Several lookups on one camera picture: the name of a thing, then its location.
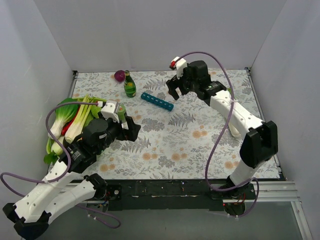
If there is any green glass bottle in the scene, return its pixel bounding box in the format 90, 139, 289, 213
124, 70, 137, 98

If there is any red chili pepper toy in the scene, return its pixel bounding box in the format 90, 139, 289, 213
61, 107, 80, 136

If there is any napa cabbage on table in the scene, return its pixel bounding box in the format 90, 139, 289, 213
226, 87, 242, 138

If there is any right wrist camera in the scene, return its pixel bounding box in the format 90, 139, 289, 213
169, 56, 188, 79

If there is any green pill bottle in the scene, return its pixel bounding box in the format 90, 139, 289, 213
117, 103, 127, 123

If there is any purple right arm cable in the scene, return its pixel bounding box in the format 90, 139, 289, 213
174, 51, 262, 217

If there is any teal weekly pill organizer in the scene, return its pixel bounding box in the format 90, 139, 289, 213
140, 92, 174, 112

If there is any celery stalks toy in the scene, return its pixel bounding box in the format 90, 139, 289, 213
64, 104, 95, 144

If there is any green plastic basket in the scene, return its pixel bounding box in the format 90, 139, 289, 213
46, 96, 111, 157

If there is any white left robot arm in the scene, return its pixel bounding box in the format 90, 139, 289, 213
2, 116, 141, 240

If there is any red onion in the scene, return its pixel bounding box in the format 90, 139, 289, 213
114, 70, 126, 83

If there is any bok choy toy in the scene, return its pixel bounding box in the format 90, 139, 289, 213
50, 104, 79, 139

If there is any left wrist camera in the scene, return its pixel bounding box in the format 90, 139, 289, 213
100, 100, 120, 123

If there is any small white green vegetable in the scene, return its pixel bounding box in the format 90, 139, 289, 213
51, 136, 64, 156

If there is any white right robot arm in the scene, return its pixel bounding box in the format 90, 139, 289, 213
166, 57, 278, 199

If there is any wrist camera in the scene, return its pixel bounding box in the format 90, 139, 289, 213
169, 56, 188, 79
100, 100, 120, 123

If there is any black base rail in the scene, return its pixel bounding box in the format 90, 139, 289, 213
82, 178, 258, 212

